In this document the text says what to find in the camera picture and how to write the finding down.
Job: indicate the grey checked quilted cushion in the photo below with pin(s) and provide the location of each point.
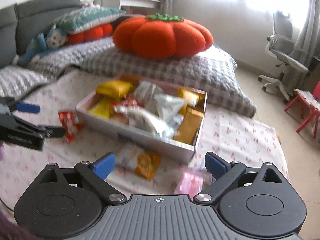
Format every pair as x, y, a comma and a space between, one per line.
212, 71

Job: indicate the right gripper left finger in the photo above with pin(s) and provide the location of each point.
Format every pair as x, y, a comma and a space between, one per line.
93, 176

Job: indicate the gold brown snack packet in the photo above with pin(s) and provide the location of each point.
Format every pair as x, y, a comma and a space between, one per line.
187, 131

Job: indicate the green patterned pillow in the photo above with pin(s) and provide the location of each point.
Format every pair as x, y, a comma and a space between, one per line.
86, 18

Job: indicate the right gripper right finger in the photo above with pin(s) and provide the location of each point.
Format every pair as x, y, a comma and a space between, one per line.
227, 176

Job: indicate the plain yellow snack bag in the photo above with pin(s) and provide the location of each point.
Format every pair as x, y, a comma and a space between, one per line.
115, 89

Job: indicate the small orange pumpkin cushion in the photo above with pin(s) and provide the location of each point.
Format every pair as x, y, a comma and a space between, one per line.
92, 34

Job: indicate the grey sofa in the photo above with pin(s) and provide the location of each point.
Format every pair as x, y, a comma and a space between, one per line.
22, 22

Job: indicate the grey office chair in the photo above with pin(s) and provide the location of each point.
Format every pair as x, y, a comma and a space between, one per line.
281, 46

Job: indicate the yellow printed snack packet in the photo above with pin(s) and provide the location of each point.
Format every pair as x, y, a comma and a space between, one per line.
104, 108

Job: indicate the pink child chair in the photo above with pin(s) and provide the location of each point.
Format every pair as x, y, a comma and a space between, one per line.
309, 108

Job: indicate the blue monkey plush toy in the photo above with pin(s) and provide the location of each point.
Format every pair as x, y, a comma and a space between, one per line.
41, 46

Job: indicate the pink snack packet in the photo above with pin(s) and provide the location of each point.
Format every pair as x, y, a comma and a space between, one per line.
192, 182

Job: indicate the large orange pumpkin cushion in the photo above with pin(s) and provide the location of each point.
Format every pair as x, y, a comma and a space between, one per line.
161, 37

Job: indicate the left hand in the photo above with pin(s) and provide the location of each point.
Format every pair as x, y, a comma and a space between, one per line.
1, 151

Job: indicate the red snack packet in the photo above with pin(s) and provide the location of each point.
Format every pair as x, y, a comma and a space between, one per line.
70, 122

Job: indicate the cherry print cloth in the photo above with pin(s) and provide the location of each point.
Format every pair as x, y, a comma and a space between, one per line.
227, 134

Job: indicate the white grey snack packet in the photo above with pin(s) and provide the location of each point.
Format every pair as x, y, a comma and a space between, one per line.
153, 99

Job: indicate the pink shallow box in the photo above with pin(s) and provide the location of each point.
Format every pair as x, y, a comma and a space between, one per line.
176, 150

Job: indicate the white orange snack packet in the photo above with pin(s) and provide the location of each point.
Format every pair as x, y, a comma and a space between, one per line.
135, 159

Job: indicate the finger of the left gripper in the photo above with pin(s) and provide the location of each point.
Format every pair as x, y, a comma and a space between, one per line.
52, 131
17, 105

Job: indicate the white side table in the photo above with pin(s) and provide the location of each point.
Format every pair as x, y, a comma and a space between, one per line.
118, 4

